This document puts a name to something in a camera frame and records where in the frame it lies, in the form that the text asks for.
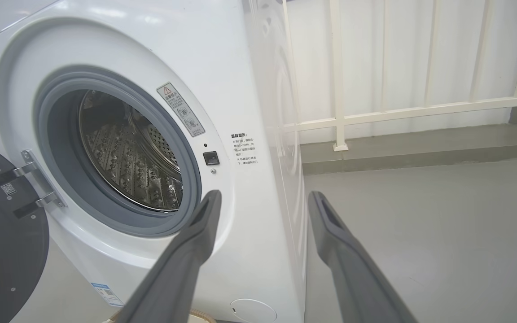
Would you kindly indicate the white metal railing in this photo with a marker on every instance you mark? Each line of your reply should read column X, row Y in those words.
column 339, row 89

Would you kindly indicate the white washing machine body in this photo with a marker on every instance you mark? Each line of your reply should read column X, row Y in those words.
column 249, row 67

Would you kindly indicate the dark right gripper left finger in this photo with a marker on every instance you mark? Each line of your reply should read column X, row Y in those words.
column 173, row 269

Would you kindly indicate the black door latch socket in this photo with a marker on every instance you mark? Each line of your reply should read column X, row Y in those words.
column 211, row 158

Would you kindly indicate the grey rubber door gasket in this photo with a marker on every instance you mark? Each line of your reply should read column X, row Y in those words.
column 54, row 148

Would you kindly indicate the blue energy label sticker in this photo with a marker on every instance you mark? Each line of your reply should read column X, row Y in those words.
column 107, row 294

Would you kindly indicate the perforated steel drum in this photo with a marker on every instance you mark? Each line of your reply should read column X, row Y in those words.
column 128, row 148

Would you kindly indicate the black round glass door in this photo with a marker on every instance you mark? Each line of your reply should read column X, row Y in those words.
column 16, row 251

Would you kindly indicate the grey warning sticker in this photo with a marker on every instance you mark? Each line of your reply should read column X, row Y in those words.
column 181, row 109

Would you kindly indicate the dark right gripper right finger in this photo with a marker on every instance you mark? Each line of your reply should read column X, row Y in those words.
column 352, row 269

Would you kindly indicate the silver metal door hinge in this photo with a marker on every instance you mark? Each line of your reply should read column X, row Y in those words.
column 38, row 179

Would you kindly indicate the round white filter cover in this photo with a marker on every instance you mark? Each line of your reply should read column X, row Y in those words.
column 253, row 312

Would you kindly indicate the small printed text label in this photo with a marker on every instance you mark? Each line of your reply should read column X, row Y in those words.
column 244, row 149

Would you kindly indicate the small white QR sticker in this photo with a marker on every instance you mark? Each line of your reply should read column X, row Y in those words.
column 8, row 189

